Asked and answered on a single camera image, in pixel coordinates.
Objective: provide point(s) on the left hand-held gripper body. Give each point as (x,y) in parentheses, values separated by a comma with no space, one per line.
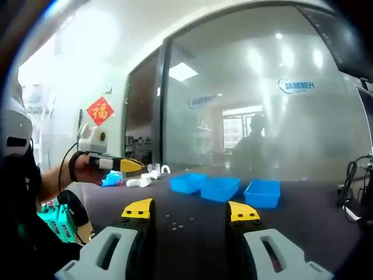
(94,141)

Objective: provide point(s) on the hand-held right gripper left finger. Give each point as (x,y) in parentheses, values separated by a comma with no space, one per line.
(140,248)

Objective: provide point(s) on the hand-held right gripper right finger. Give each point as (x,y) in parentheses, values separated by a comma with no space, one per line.
(239,251)

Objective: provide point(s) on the blue plastic bin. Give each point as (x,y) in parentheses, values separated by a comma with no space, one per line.
(188,182)
(220,188)
(262,192)

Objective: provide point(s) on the person's left hand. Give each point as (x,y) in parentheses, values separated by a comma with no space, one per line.
(87,173)

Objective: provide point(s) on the blue white tissue pack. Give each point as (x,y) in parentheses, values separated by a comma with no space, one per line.
(113,178)

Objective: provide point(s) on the white plastic object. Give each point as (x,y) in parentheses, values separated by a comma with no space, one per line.
(137,182)
(153,175)

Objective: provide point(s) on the shelf with items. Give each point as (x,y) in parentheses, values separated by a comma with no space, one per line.
(138,146)

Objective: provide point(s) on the clear glass mug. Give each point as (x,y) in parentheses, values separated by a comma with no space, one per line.
(153,167)

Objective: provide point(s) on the white tape roll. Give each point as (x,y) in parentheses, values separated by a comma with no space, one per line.
(162,169)

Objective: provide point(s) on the black backpack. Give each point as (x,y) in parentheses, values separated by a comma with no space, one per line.
(74,210)

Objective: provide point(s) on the grey white worn device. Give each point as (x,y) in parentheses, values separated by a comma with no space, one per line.
(14,128)

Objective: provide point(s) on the green box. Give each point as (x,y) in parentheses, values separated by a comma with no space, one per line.
(58,221)

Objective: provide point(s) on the person at right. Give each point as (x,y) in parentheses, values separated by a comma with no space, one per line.
(23,218)

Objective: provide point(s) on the person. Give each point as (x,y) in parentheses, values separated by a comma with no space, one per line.
(23,218)
(253,140)

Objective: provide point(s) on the open laptop screen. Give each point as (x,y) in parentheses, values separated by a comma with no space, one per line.
(367,111)

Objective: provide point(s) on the large black monitor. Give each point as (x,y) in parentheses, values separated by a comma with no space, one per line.
(344,43)

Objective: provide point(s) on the red diamond wall decoration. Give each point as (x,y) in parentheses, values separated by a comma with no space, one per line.
(100,111)

